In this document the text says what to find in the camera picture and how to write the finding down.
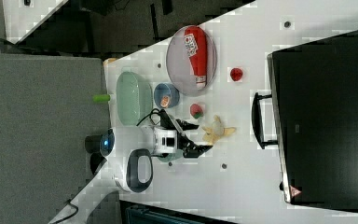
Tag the blue bowl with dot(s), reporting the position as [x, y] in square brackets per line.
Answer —
[166, 89]

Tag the grey partition panel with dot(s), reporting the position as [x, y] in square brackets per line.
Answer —
[46, 112]

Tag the black toaster oven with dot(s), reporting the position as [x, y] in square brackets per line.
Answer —
[314, 94]

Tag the green marker cap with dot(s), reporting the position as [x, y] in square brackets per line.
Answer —
[101, 98]

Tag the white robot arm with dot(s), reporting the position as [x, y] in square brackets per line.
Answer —
[127, 152]

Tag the red strawberry toy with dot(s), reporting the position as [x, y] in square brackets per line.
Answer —
[236, 74]

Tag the green perforated basket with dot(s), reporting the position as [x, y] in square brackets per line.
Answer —
[134, 98]

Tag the grey round plate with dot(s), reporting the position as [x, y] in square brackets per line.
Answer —
[179, 67]

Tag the red ketchup bottle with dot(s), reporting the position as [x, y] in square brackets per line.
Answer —
[197, 52]

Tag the orange slice toy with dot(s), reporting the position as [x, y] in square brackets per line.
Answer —
[165, 101]

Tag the peeled banana toy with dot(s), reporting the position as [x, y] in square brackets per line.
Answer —
[216, 131]

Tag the watermelon slice toy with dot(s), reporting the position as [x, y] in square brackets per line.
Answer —
[196, 111]

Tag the green cup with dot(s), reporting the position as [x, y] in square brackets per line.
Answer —
[168, 157]

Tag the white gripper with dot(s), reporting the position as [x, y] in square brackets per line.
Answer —
[165, 141]

